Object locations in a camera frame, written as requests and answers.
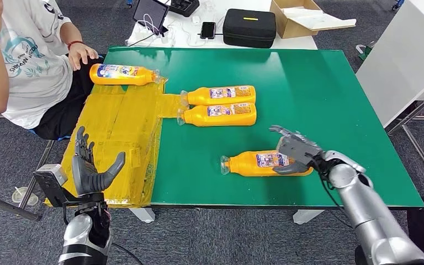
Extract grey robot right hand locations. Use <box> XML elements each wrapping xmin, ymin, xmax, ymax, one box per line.
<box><xmin>268</xmin><ymin>125</ymin><xmax>324</xmax><ymax>176</ymax></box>

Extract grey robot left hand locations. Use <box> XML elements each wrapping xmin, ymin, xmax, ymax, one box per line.
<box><xmin>72</xmin><ymin>126</ymin><xmax>126</xmax><ymax>197</ymax></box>

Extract person's left hand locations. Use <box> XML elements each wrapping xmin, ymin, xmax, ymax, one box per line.
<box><xmin>67</xmin><ymin>42</ymin><xmax>99</xmax><ymax>71</ymax></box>

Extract orange detergent bottle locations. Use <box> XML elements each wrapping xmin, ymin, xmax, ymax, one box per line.
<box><xmin>220</xmin><ymin>150</ymin><xmax>314</xmax><ymax>178</ymax></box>
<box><xmin>176</xmin><ymin>103</ymin><xmax>257</xmax><ymax>128</ymax></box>
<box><xmin>180</xmin><ymin>85</ymin><xmax>257</xmax><ymax>107</ymax></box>
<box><xmin>89</xmin><ymin>63</ymin><xmax>161</xmax><ymax>87</ymax></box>

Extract green top table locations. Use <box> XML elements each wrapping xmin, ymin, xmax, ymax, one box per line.
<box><xmin>96</xmin><ymin>45</ymin><xmax>424</xmax><ymax>226</ymax></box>

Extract yellow taped cardboard mat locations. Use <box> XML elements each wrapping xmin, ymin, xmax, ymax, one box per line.
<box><xmin>44</xmin><ymin>78</ymin><xmax>190</xmax><ymax>209</ymax></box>

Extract clear plastic cup lid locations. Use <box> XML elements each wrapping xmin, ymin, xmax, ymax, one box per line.
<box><xmin>11</xmin><ymin>186</ymin><xmax>39</xmax><ymax>206</ymax></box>

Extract black tablet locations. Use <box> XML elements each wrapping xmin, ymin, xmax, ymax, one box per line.
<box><xmin>132</xmin><ymin>0</ymin><xmax>170</xmax><ymax>36</ymax></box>

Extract white desk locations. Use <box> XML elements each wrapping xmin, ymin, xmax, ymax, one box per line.
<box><xmin>127</xmin><ymin>0</ymin><xmax>319</xmax><ymax>51</ymax></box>

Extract black controller device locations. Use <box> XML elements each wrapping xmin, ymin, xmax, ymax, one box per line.
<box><xmin>169</xmin><ymin>0</ymin><xmax>200</xmax><ymax>18</ymax></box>

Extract green and white object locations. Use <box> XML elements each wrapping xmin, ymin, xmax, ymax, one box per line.
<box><xmin>356</xmin><ymin>42</ymin><xmax>375</xmax><ymax>62</ymax></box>

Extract brown cardboard box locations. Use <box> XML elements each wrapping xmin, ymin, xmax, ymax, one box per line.
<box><xmin>269</xmin><ymin>0</ymin><xmax>357</xmax><ymax>40</ymax></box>

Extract black smartphone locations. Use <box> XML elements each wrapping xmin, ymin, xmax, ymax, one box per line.
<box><xmin>200</xmin><ymin>22</ymin><xmax>217</xmax><ymax>40</ymax></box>

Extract black zip case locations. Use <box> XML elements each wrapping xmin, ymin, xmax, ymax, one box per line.
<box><xmin>222</xmin><ymin>8</ymin><xmax>278</xmax><ymax>49</ymax></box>

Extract white foam sheet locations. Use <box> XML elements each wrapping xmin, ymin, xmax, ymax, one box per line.
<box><xmin>281</xmin><ymin>8</ymin><xmax>357</xmax><ymax>32</ymax></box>

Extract white side table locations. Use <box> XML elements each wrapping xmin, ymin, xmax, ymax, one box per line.
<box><xmin>354</xmin><ymin>0</ymin><xmax>424</xmax><ymax>198</ymax></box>

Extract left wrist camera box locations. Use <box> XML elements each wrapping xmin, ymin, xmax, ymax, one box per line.
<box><xmin>33</xmin><ymin>164</ymin><xmax>105</xmax><ymax>209</ymax></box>

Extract metal stool frame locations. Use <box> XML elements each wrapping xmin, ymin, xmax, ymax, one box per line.
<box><xmin>0</xmin><ymin>113</ymin><xmax>56</xmax><ymax>222</ymax></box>

